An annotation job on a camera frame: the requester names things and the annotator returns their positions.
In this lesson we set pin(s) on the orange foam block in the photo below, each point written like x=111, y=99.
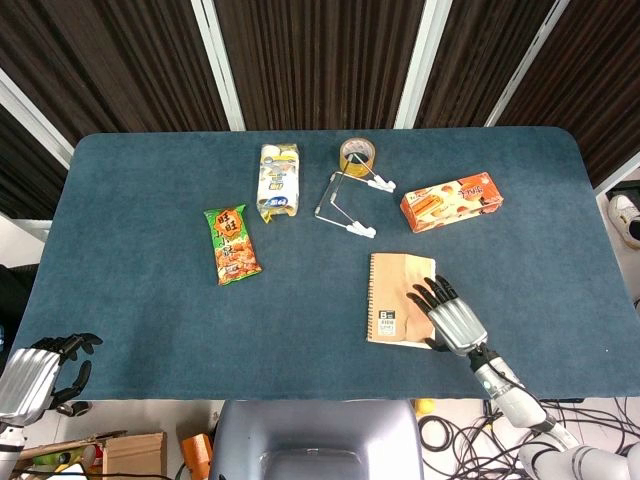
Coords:
x=196, y=455

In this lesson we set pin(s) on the white yellow snack bag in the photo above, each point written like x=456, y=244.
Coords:
x=278, y=181

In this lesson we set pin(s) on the orange biscuit box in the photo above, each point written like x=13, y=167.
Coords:
x=450, y=201

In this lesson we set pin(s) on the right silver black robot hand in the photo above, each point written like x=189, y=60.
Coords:
x=457, y=325

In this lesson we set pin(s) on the clear packing tape roll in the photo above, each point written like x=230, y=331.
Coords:
x=357, y=156

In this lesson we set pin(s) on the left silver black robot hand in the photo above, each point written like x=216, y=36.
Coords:
x=30, y=380

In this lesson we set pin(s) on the brown spiral notebook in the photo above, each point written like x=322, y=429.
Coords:
x=395, y=300

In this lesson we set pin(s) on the blue felt table mat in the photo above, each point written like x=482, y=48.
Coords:
x=320, y=260

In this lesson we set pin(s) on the brown cardboard box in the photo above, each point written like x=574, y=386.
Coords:
x=131, y=454

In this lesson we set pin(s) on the green orange snack bag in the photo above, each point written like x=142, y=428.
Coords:
x=232, y=245

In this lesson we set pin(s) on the grey robot torso base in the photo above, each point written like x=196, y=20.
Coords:
x=316, y=440

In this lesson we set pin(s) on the white sneaker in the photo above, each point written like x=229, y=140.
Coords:
x=624, y=219

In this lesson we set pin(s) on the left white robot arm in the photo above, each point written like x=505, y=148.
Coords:
x=9, y=445

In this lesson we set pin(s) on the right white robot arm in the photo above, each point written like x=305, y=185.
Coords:
x=545, y=425

